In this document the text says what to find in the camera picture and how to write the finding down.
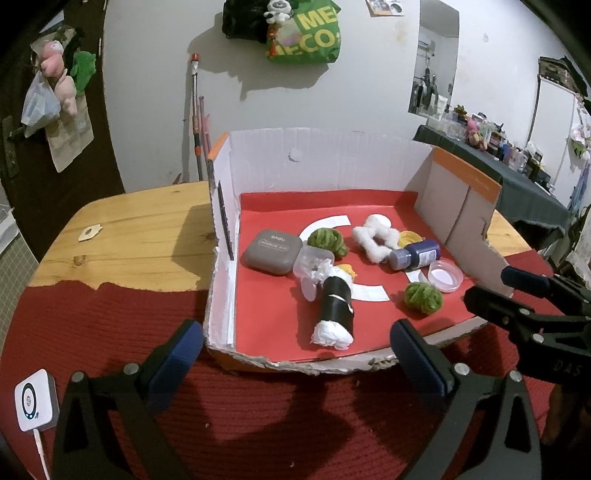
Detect small clear plastic box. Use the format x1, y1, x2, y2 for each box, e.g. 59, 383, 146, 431
293, 246, 335, 282

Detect black tube with white tissue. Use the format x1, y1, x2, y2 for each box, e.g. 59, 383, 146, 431
309, 261, 355, 352

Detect white cable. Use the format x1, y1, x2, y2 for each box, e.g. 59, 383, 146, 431
32, 429, 51, 480

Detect white square charger device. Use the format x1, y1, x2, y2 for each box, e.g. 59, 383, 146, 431
14, 368, 60, 432

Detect brown paper bag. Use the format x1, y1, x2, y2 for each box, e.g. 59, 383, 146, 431
46, 99, 95, 173

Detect grey eyeshadow case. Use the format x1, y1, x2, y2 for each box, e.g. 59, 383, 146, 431
242, 229, 303, 276

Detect small yellow-haired doll figure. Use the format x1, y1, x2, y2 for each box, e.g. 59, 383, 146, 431
299, 264, 358, 303

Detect dark blue small bottle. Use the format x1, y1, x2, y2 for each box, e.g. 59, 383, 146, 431
388, 239, 441, 271

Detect white wardrobe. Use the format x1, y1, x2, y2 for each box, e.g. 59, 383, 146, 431
526, 56, 591, 185

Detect metal pole with red cap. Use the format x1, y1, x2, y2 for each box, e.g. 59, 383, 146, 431
190, 53, 206, 181

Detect small white plush toy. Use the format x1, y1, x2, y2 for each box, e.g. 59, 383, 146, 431
263, 0, 296, 24

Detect white fluffy scrunchie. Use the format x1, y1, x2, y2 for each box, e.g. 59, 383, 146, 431
352, 217, 402, 264

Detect red stick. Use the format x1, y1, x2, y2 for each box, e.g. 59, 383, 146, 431
198, 96, 213, 181

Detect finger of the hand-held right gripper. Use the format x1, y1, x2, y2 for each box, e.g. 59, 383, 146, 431
463, 285, 591, 347
501, 265, 591, 319

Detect orange cardboard box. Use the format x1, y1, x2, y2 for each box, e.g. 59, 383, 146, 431
204, 129, 515, 377

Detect green shopping bag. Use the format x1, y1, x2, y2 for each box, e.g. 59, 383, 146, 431
265, 0, 342, 65

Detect clear plastic bag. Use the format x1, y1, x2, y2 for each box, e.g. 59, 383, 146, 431
21, 74, 62, 138

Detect green fuzzy scrunchie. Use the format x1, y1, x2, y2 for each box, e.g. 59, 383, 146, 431
404, 281, 444, 316
307, 227, 348, 259

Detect clear round plastic lid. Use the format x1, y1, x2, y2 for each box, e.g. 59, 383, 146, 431
427, 259, 464, 294

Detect table with dark cloth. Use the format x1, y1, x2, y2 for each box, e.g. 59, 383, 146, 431
413, 124, 571, 232

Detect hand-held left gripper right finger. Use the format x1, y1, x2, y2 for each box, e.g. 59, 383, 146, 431
389, 318, 543, 480

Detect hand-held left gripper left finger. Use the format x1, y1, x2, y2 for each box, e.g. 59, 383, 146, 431
51, 318, 206, 480

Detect black hanging bag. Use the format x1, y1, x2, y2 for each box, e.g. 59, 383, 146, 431
222, 0, 273, 44

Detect red knitted mat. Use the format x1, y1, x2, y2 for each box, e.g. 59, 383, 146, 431
0, 251, 591, 480

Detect door handle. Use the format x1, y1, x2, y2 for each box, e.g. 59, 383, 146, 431
2, 115, 24, 178

